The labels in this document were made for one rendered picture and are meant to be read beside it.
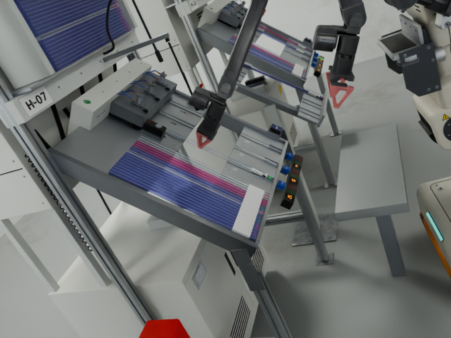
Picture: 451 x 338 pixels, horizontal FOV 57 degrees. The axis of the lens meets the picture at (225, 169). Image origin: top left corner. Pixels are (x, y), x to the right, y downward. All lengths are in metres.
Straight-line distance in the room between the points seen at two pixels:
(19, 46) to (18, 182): 0.44
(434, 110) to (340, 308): 0.96
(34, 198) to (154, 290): 0.53
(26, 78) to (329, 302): 1.54
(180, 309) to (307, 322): 0.66
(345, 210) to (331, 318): 0.64
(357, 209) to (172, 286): 0.70
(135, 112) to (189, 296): 0.69
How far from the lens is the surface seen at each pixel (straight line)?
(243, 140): 1.73
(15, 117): 1.33
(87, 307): 1.84
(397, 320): 1.94
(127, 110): 1.56
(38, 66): 1.40
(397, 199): 1.51
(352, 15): 1.24
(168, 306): 1.62
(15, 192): 1.58
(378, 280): 2.10
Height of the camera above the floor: 1.48
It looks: 24 degrees down
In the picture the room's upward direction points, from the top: 24 degrees counter-clockwise
